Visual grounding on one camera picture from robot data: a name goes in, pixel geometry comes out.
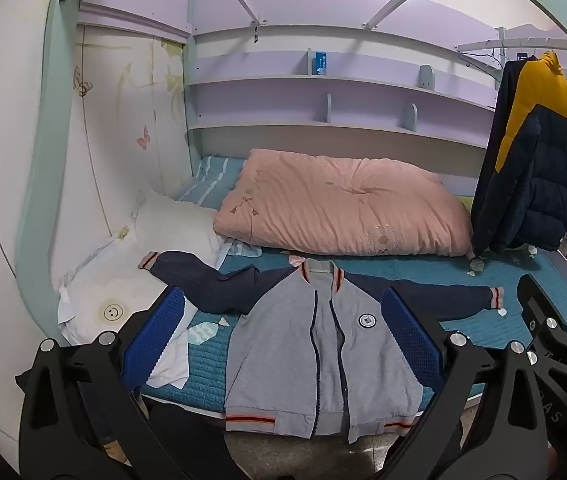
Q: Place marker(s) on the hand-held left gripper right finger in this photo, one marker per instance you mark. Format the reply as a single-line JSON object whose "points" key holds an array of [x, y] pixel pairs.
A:
{"points": [[411, 335]]}

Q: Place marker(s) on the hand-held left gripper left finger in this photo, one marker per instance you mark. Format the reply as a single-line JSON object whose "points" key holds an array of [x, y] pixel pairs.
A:
{"points": [[156, 335]]}

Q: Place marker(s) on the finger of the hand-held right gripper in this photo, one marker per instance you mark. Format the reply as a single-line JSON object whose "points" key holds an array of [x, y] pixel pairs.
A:
{"points": [[546, 305]]}

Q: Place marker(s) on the grey jacket with navy sleeves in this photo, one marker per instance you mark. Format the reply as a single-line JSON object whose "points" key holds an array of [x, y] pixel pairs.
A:
{"points": [[323, 340]]}

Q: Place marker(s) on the white clothes rack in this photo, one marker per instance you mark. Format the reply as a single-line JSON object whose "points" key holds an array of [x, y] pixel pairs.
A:
{"points": [[508, 47]]}

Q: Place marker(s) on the teal quilted bed cover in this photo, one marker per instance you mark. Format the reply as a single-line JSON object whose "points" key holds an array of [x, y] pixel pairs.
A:
{"points": [[523, 280]]}

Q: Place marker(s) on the white cloth with smiley face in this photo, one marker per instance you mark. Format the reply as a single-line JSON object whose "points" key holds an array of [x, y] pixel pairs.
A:
{"points": [[108, 290]]}

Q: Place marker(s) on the white pillow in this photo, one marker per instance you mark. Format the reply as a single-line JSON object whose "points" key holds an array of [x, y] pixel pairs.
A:
{"points": [[176, 225]]}

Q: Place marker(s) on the navy and yellow puffer jacket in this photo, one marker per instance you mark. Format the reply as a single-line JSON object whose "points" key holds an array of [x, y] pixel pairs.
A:
{"points": [[533, 160]]}

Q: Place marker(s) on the pink quilt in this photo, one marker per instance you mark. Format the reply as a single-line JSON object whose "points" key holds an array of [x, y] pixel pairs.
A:
{"points": [[343, 205]]}

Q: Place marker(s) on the teal striped pillow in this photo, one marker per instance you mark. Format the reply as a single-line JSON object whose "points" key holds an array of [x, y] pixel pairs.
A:
{"points": [[211, 180]]}

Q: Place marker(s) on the purple headboard shelf unit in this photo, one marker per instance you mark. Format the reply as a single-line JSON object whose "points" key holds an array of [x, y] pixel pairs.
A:
{"points": [[313, 85]]}

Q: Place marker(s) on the small blue box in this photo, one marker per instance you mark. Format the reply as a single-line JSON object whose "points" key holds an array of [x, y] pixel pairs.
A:
{"points": [[321, 64]]}

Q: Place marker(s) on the pale green bed frame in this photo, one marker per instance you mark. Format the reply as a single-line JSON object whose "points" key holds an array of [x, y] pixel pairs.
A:
{"points": [[46, 160]]}

